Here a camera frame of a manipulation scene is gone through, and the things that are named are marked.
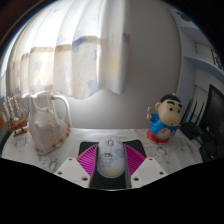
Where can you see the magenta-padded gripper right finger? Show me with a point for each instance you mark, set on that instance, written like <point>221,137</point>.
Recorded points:
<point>148,170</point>

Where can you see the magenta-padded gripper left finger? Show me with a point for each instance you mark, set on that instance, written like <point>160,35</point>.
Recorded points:
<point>70,170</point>

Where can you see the white cartoon-print computer mouse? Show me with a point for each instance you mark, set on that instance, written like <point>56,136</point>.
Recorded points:
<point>110,156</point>

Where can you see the black green-lined mouse pad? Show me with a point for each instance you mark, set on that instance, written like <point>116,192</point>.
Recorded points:
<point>110,182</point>

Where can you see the white printed tablecloth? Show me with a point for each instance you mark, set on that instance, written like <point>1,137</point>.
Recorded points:
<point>173,153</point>

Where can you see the large white conch shell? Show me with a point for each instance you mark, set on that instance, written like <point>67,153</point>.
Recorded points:
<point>46,131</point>

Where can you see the cartoon boy figurine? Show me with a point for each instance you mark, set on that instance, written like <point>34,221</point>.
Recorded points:
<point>164,123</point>

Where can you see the black router with antennas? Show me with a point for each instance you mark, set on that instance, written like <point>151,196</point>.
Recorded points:
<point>191,128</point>

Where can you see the black box device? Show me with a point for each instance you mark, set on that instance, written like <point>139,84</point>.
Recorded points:
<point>211,148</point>

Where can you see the white radiator pipe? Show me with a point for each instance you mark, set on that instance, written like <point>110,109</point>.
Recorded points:
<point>65,103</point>

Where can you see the black keyboard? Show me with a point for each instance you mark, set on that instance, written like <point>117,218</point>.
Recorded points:
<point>2,140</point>

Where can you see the black monitor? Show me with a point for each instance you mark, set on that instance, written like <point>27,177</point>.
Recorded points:
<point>215,113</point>

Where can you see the white star-print curtain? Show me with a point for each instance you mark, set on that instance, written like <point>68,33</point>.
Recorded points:
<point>66,50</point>

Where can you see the white wall shelf unit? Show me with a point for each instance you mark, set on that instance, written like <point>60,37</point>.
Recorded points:
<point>203,63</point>

